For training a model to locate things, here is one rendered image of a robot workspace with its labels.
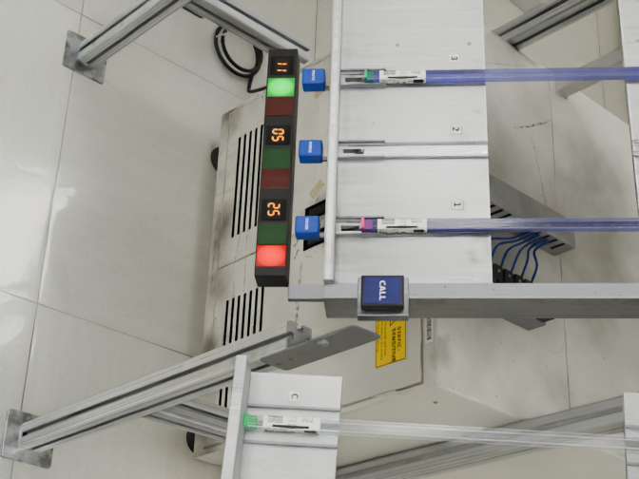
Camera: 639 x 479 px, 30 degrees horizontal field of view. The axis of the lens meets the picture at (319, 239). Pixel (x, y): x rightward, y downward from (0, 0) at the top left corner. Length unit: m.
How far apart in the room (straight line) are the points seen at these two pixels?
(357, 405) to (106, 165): 0.72
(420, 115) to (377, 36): 0.14
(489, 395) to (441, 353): 0.11
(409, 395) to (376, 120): 0.42
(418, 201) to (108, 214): 0.85
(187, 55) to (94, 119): 0.31
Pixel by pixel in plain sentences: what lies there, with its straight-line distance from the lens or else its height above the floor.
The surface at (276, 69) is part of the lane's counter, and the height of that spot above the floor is 0.65.
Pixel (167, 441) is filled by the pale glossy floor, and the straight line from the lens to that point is 2.15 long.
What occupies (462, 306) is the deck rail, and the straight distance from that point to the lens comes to 1.44.
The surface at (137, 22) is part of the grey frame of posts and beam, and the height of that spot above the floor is 0.18.
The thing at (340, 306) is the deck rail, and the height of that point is 0.72.
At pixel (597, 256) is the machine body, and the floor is 0.62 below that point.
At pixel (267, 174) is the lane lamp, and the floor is 0.65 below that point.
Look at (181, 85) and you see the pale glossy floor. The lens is 2.43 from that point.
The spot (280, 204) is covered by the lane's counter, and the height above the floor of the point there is 0.66.
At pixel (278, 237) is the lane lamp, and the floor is 0.66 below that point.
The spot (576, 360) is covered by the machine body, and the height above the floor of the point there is 0.62.
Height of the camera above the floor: 1.67
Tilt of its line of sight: 41 degrees down
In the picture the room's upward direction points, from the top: 66 degrees clockwise
